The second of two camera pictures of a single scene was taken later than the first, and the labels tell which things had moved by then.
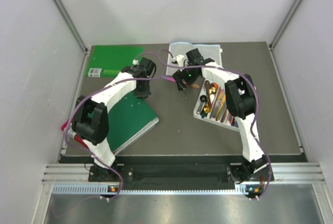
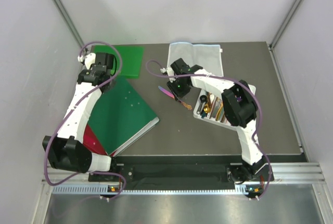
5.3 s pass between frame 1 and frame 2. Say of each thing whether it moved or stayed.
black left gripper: moved
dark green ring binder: stayed
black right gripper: moved
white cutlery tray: stayed
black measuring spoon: stayed
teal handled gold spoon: stayed
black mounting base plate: stayed
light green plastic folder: stayed
